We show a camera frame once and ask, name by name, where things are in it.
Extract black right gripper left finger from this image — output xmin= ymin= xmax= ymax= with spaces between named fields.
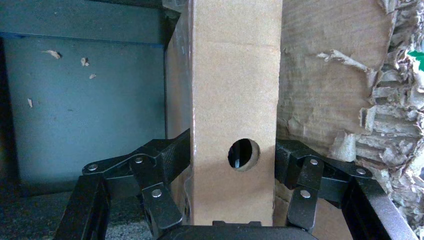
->
xmin=52 ymin=129 xmax=192 ymax=240

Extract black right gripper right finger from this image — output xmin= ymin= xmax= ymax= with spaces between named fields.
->
xmin=274 ymin=139 xmax=410 ymax=240

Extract small brown cardboard box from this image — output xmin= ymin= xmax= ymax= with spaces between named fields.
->
xmin=164 ymin=0 xmax=283 ymax=228

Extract large open brown carton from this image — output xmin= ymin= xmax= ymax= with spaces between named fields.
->
xmin=273 ymin=0 xmax=424 ymax=240

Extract black foam insert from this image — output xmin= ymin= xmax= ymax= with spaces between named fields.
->
xmin=0 ymin=189 xmax=152 ymax=240

